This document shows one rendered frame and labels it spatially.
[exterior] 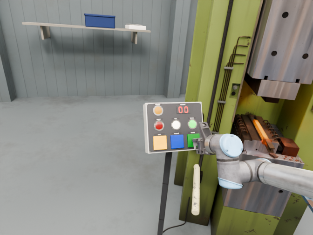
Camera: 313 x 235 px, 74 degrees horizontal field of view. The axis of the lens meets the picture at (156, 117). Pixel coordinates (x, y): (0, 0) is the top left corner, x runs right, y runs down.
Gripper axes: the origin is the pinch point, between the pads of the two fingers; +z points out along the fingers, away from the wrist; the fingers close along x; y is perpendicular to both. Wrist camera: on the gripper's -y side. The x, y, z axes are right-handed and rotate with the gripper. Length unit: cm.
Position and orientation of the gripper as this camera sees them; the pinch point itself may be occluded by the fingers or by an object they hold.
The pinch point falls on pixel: (194, 139)
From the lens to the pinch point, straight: 120.5
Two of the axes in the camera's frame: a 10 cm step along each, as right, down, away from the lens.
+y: 0.6, 9.9, -0.8
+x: 9.7, -0.4, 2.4
